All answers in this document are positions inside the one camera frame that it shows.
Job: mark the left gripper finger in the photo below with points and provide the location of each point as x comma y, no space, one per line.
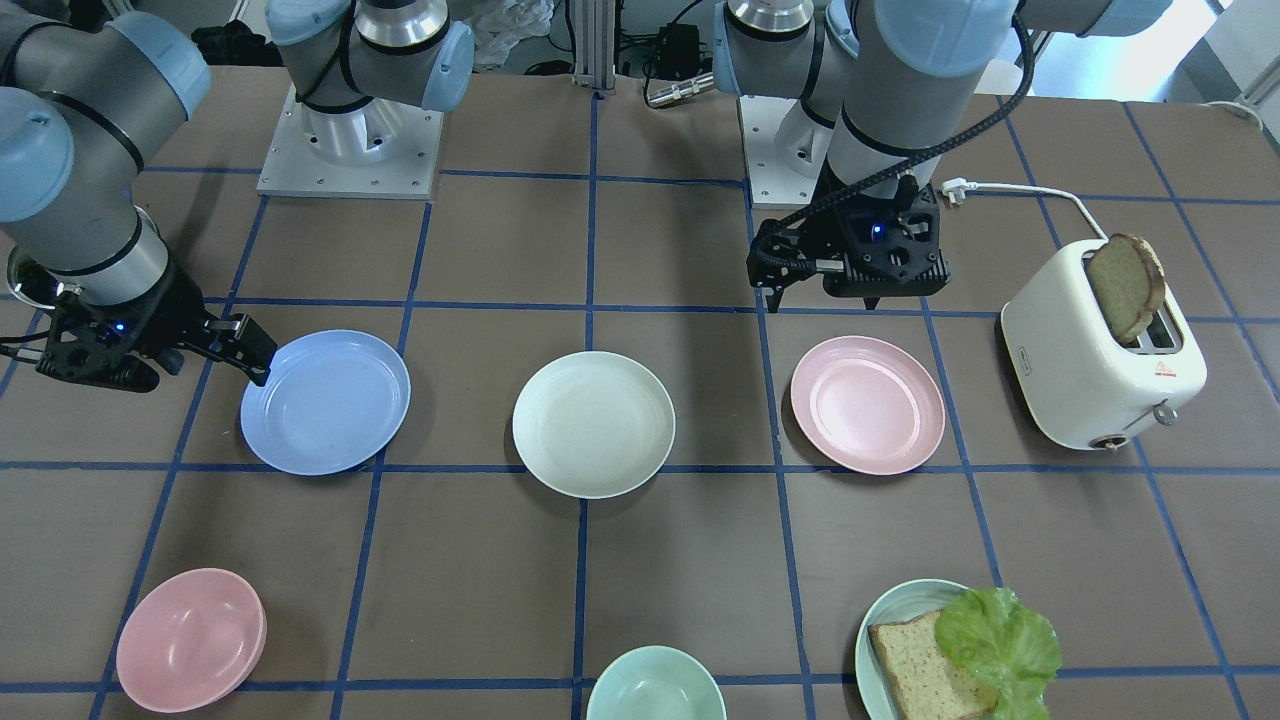
774,278
775,243

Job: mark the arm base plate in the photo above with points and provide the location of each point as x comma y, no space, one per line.
384,150
784,150

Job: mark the green bowl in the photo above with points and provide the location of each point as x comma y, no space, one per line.
656,682

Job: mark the green lettuce leaf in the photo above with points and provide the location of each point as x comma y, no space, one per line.
992,636

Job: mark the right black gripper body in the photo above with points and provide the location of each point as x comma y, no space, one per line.
172,312

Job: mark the white toaster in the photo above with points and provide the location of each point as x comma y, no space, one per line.
1081,387

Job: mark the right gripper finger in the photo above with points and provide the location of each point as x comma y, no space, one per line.
240,342

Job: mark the pink bowl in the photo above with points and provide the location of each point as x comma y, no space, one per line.
191,641

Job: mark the aluminium frame post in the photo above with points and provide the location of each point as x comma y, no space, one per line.
594,44

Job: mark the pink plate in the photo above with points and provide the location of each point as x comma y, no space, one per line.
867,405

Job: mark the toast slice in toaster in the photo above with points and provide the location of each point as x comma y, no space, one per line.
1129,284

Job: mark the cream white plate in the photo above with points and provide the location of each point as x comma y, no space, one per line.
594,424

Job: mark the bread slice on plate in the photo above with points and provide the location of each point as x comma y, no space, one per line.
932,686

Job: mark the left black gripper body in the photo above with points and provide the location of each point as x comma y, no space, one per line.
826,238

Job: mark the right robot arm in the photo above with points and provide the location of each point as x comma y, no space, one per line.
84,112

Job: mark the blue plate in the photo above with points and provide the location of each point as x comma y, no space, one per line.
333,400

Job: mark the green plate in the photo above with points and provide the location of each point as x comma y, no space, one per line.
886,636

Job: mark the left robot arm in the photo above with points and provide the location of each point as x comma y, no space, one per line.
897,84

